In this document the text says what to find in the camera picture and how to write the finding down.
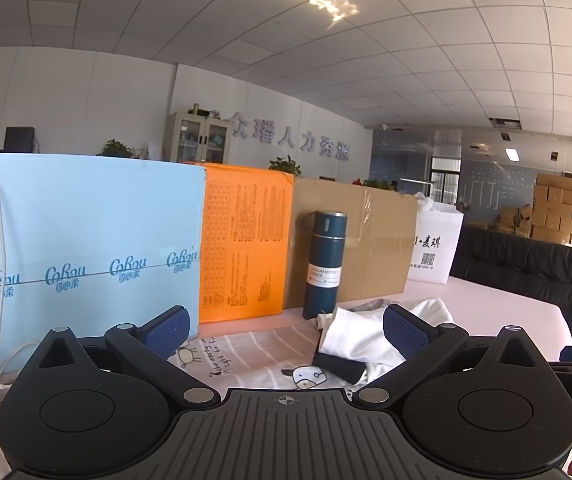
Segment red flowering potted plant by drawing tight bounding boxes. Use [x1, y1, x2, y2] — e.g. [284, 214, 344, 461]
[353, 177, 398, 192]

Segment printed bed sheet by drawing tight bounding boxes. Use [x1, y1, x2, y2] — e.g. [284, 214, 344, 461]
[0, 305, 403, 480]

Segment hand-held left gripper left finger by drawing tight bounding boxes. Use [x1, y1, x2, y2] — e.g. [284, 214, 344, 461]
[18, 305, 222, 407]

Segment green potted plant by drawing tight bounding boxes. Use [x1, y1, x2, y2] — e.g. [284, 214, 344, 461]
[268, 155, 303, 177]
[99, 138, 135, 159]

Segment light blue foam board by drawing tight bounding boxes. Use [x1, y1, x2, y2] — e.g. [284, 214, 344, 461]
[0, 153, 208, 342]

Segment brown cardboard box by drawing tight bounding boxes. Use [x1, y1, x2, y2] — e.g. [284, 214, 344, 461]
[283, 175, 420, 309]

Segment black leather sofa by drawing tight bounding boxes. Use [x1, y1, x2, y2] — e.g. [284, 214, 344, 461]
[448, 224, 572, 362]

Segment white shirt with black sleeves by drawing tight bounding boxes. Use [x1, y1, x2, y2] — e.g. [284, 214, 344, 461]
[312, 298, 456, 396]

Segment dark blue vacuum bottle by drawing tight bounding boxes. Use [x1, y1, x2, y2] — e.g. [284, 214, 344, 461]
[301, 210, 350, 321]

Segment glass door cabinet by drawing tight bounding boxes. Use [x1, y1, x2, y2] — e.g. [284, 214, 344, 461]
[164, 109, 232, 165]

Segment grey wall lettering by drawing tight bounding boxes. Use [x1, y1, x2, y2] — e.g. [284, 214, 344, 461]
[230, 112, 350, 164]

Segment small black monitor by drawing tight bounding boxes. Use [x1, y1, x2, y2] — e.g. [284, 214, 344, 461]
[4, 126, 36, 154]

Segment stack of cardboard boxes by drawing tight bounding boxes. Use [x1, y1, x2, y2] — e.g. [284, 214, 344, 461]
[495, 172, 572, 247]

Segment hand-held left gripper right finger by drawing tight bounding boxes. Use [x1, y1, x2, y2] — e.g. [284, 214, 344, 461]
[351, 304, 555, 407]

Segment white paper bag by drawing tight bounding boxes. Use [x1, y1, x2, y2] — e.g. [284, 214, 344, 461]
[408, 192, 466, 287]

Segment white charging cable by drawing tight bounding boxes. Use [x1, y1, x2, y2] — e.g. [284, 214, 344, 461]
[0, 82, 38, 397]

